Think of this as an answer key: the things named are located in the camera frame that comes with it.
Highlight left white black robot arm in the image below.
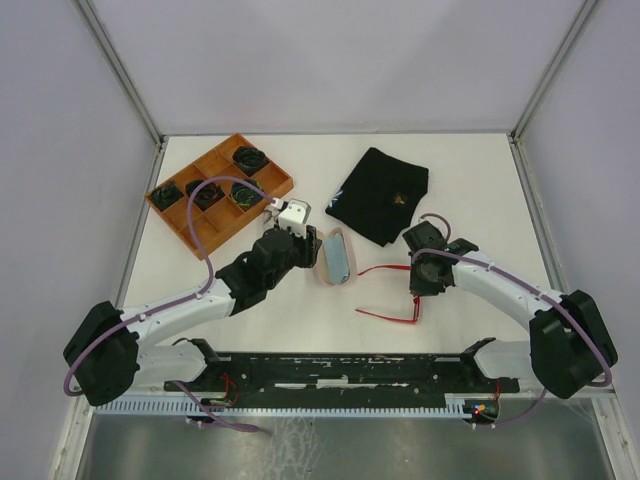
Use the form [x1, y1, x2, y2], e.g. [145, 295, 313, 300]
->
[63, 226, 321, 406]

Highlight rolled green black belt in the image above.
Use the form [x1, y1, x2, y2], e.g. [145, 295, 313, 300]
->
[151, 181, 183, 211]

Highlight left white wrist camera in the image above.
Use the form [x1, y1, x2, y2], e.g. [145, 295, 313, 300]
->
[267, 198, 311, 238]

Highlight right aluminium frame post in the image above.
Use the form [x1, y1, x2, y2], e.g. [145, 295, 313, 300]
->
[509, 0, 601, 144]

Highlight left aluminium frame post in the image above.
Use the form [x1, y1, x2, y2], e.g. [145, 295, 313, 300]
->
[74, 0, 169, 146]

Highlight white slotted cable duct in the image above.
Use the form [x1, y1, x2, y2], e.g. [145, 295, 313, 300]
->
[96, 389, 479, 419]

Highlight wooden compartment tray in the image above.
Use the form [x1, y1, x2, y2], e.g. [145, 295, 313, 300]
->
[146, 133, 294, 259]

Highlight pink glasses case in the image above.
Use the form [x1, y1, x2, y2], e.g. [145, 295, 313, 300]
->
[314, 227, 357, 287]

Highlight black folded cloth pouch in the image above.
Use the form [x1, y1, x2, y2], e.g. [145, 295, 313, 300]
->
[325, 147, 429, 247]

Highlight marble pattern glasses case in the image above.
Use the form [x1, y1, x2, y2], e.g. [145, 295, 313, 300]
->
[261, 209, 278, 230]

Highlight rolled black belt middle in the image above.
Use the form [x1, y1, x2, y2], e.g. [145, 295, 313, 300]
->
[185, 180, 225, 211]

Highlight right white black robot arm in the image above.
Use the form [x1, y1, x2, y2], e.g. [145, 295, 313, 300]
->
[403, 221, 618, 399]

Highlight red sunglasses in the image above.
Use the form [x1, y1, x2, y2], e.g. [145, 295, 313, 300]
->
[355, 264, 421, 325]

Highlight rolled black belt top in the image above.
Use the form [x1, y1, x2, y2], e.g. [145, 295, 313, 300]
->
[232, 146, 268, 176]

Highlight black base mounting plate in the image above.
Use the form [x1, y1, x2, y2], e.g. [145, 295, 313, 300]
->
[185, 352, 520, 405]

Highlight light blue cloth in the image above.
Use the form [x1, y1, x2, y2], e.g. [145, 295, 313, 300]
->
[324, 234, 351, 285]

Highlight aluminium frame post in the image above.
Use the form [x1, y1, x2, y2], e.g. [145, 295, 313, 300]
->
[509, 0, 601, 144]
[74, 0, 169, 146]

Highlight rolled blue yellow belt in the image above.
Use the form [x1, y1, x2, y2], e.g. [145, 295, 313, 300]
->
[230, 179, 265, 211]

